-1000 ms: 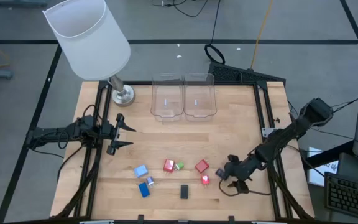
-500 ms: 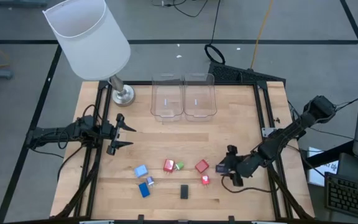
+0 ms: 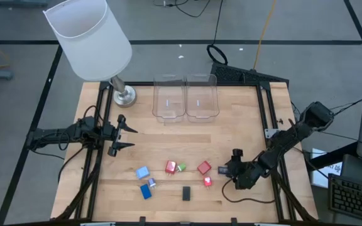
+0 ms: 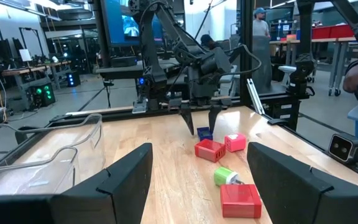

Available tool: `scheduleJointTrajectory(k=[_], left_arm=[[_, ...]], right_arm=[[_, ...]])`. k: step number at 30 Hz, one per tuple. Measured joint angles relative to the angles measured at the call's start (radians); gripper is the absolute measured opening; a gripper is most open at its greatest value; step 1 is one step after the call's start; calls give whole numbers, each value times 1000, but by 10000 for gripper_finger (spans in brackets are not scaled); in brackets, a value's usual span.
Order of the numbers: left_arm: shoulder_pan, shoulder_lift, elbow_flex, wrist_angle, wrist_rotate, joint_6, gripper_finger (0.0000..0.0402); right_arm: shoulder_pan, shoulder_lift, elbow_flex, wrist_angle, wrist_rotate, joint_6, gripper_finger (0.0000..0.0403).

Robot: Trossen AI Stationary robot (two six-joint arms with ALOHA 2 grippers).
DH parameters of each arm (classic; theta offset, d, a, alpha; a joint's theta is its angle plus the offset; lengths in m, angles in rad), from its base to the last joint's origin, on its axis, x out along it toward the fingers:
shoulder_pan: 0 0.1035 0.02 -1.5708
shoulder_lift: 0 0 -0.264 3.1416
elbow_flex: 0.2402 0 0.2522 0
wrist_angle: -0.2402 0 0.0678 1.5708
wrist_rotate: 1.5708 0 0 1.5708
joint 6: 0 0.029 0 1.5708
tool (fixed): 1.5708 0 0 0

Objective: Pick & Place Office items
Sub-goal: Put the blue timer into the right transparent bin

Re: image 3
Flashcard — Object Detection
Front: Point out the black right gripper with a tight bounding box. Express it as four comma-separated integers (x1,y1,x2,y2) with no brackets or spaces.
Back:
224,149,265,191

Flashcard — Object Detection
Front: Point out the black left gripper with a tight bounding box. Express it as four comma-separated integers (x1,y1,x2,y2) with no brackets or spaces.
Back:
101,114,139,158

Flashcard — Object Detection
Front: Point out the square red wall charger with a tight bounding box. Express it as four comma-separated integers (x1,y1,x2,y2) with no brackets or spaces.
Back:
197,160,212,176

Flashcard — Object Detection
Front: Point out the light blue wall charger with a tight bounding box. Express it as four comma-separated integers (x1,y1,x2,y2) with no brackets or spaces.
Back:
135,166,151,180

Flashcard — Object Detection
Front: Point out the large red wall charger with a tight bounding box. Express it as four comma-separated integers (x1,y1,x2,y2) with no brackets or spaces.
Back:
165,160,177,176

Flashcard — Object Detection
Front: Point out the dark blue wall charger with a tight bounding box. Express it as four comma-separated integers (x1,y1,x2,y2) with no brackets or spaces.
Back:
140,183,153,200

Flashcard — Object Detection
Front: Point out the clear plastic bin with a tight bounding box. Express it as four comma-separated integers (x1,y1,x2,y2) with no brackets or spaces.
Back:
184,73,221,123
151,73,187,124

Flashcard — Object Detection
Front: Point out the white printed panel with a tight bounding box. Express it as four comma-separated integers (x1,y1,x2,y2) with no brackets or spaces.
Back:
310,148,343,189

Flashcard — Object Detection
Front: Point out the black mesh panel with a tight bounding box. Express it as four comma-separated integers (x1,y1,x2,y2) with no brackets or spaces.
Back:
211,62,290,86

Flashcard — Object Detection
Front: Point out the black desk leg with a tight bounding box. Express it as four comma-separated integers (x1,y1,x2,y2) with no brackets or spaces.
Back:
305,141,359,172

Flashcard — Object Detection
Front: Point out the white shade silver table lamp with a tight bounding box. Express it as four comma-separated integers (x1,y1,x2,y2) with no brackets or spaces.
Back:
42,0,138,109

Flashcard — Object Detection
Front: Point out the black keyboard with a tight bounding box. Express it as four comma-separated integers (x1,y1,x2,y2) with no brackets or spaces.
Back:
327,173,362,224

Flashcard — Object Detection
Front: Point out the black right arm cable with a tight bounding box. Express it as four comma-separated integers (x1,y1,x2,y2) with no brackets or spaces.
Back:
221,178,276,204

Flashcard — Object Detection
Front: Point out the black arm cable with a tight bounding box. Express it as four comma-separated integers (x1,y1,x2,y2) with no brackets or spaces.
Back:
221,178,276,204
57,146,89,185

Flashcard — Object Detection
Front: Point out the silver metal bracket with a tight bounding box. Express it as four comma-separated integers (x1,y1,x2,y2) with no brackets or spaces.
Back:
264,127,282,139

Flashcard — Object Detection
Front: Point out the black aluminium table frame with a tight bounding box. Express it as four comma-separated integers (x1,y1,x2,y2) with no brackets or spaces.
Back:
53,80,319,225

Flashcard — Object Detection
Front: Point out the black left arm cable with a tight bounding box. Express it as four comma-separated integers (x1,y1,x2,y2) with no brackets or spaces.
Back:
57,146,89,185

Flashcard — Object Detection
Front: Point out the black floor cable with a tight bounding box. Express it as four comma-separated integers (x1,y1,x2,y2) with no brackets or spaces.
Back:
152,0,213,18

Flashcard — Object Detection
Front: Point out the yellow hanging cable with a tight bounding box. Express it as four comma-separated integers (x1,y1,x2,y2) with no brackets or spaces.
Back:
252,0,278,70

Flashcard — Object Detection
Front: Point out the black hanging cable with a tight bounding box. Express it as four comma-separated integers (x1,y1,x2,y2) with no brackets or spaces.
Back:
206,0,229,66

